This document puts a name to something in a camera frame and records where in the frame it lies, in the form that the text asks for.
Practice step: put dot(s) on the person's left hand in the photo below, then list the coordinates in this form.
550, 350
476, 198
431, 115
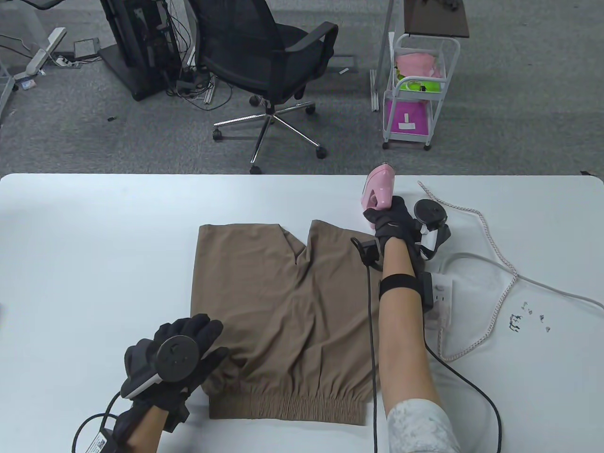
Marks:
203, 339

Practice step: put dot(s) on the person's right hand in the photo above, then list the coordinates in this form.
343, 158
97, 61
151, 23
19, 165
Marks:
394, 219

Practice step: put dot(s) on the pink electric iron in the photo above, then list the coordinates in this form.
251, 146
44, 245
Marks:
377, 191

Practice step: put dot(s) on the brown shorts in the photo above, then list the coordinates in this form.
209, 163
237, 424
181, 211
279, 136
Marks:
292, 306

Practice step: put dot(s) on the person's left forearm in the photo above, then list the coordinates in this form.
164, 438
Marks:
141, 432

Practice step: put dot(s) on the black left hand tracker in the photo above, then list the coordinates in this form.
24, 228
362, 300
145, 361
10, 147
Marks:
177, 358

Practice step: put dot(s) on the black hand tracker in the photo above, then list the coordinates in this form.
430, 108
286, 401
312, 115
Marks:
177, 358
429, 212

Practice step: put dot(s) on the black right hand tracker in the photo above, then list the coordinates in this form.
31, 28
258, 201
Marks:
429, 212

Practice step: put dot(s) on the black plain wrist box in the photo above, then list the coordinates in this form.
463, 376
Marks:
427, 290

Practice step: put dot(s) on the magenta box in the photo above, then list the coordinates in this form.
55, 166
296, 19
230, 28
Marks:
406, 115

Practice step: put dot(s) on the white rolling cart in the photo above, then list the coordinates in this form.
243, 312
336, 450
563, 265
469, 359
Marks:
436, 108

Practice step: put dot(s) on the green plastic item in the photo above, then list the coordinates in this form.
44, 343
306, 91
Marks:
417, 86

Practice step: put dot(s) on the black labelled wrist box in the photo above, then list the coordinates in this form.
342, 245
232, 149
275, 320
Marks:
101, 443

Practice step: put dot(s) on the white table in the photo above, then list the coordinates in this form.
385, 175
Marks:
94, 236

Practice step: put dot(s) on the pink cloth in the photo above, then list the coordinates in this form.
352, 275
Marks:
415, 63

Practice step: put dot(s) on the dark brown desk top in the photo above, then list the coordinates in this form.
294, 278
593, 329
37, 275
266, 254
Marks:
434, 16

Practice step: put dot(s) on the person's white lace sleeve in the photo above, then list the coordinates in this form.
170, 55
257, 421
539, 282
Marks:
420, 429

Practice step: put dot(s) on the black office chair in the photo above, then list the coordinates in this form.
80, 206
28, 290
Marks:
255, 42

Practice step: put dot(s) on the black equipment tower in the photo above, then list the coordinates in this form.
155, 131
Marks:
141, 47

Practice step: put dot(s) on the white floor power strip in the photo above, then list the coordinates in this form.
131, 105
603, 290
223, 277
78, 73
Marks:
62, 60

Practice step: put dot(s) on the grey flat box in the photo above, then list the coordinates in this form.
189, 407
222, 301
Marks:
86, 48

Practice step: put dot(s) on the white desk foot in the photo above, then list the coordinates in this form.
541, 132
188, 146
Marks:
45, 49

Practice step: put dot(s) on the white metal frame leg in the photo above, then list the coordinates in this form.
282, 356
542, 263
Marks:
383, 47

